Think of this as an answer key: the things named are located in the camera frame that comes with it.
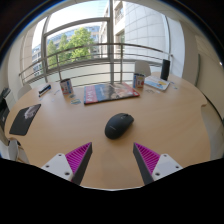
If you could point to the black computer mouse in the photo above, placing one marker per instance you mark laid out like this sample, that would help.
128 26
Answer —
118 126

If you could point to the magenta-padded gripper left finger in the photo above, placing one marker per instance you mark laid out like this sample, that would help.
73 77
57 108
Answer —
76 156

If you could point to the metal railing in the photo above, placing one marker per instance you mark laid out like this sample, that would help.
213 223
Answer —
100 45

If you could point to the blue and white cup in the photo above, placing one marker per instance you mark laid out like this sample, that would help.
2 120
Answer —
138 81

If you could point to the black office printer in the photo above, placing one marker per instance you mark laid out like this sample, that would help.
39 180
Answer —
3 110

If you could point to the light blue booklet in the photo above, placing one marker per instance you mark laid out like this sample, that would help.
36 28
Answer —
156 83

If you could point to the red magazine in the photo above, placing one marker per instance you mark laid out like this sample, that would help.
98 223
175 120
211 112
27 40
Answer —
110 92

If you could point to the black printed mouse pad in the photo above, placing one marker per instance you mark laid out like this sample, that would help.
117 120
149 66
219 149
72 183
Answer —
23 120

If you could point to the small green card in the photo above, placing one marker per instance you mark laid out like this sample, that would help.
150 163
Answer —
72 96
75 101

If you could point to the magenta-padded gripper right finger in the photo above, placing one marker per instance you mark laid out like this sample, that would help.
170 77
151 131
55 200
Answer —
148 158

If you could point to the black upright speaker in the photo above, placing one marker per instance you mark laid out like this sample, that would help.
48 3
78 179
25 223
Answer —
165 70

